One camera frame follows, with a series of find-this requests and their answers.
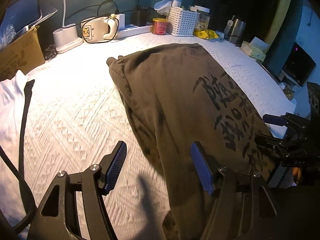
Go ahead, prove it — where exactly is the dark brown printed garment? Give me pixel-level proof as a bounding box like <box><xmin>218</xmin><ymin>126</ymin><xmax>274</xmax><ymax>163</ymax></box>
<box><xmin>107</xmin><ymin>43</ymin><xmax>276</xmax><ymax>239</ymax></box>

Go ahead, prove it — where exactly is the white crumpled cloth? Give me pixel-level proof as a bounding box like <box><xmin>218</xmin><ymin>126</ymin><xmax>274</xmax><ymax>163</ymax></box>
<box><xmin>0</xmin><ymin>70</ymin><xmax>28</xmax><ymax>146</ymax></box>

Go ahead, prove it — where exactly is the white perforated plastic basket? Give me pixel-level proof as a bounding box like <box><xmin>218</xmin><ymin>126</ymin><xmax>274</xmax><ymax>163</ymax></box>
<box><xmin>167</xmin><ymin>8</ymin><xmax>200</xmax><ymax>37</ymax></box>

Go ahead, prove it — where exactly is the brown cardboard box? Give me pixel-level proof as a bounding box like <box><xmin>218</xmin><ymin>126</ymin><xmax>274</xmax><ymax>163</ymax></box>
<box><xmin>0</xmin><ymin>25</ymin><xmax>45</xmax><ymax>81</ymax></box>

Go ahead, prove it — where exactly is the black cable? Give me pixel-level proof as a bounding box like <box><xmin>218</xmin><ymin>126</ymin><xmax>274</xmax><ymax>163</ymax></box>
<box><xmin>0</xmin><ymin>144</ymin><xmax>38</xmax><ymax>234</ymax></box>

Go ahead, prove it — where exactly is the yellow snack packet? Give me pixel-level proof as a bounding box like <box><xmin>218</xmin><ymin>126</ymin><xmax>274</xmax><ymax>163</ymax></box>
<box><xmin>193</xmin><ymin>29</ymin><xmax>219</xmax><ymax>40</ymax></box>

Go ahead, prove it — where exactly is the steel cups stack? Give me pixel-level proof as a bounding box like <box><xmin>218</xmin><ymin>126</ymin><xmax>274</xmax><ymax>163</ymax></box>
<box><xmin>224</xmin><ymin>15</ymin><xmax>246</xmax><ymax>44</ymax></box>

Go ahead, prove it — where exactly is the black power adapter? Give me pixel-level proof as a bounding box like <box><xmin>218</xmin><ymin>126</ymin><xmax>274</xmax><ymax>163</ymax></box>
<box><xmin>131</xmin><ymin>6</ymin><xmax>148</xmax><ymax>27</ymax></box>

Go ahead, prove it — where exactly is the white charger plug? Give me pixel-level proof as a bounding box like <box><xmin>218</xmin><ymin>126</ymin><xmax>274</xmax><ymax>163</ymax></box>
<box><xmin>116</xmin><ymin>14</ymin><xmax>125</xmax><ymax>31</ymax></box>

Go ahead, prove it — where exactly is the white tissue in basket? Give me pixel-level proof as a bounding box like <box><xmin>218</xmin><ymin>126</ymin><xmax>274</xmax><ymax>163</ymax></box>
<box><xmin>153</xmin><ymin>0</ymin><xmax>183</xmax><ymax>15</ymax></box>

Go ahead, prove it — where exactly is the cream cartoon mug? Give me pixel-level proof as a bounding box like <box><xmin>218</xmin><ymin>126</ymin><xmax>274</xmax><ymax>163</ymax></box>
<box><xmin>80</xmin><ymin>15</ymin><xmax>119</xmax><ymax>43</ymax></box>

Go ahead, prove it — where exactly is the white desk lamp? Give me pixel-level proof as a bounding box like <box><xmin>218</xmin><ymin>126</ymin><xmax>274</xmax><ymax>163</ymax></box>
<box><xmin>53</xmin><ymin>0</ymin><xmax>83</xmax><ymax>54</ymax></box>

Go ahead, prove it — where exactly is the white power strip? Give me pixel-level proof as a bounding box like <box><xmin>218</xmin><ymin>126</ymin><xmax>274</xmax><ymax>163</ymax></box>
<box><xmin>115</xmin><ymin>23</ymin><xmax>152</xmax><ymax>40</ymax></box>

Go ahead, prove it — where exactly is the red tin yellow lid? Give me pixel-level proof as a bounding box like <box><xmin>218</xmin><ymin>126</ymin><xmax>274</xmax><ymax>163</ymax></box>
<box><xmin>151</xmin><ymin>18</ymin><xmax>168</xmax><ymax>35</ymax></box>

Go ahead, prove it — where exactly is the operator hand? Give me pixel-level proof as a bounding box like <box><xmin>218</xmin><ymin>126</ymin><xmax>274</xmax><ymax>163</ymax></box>
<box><xmin>292</xmin><ymin>167</ymin><xmax>302</xmax><ymax>185</ymax></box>

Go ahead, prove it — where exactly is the green tissue box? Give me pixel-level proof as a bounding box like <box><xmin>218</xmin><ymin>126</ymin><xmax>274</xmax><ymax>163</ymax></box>
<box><xmin>241</xmin><ymin>37</ymin><xmax>268</xmax><ymax>62</ymax></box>

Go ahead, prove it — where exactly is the black strap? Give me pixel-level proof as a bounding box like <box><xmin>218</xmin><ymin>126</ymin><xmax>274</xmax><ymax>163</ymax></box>
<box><xmin>17</xmin><ymin>79</ymin><xmax>36</xmax><ymax>181</ymax></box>

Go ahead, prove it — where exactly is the white textured table cover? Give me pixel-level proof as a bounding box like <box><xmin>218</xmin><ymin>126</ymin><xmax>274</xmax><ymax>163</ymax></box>
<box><xmin>0</xmin><ymin>31</ymin><xmax>297</xmax><ymax>240</ymax></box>

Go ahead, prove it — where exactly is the laptop with dark screen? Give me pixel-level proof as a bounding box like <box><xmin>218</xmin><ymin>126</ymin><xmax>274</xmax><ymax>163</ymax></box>
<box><xmin>1</xmin><ymin>0</ymin><xmax>57</xmax><ymax>44</ymax></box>

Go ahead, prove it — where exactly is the clear jar white lid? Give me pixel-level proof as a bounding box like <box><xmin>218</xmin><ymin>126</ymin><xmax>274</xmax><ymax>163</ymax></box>
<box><xmin>194</xmin><ymin>5</ymin><xmax>210</xmax><ymax>31</ymax></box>

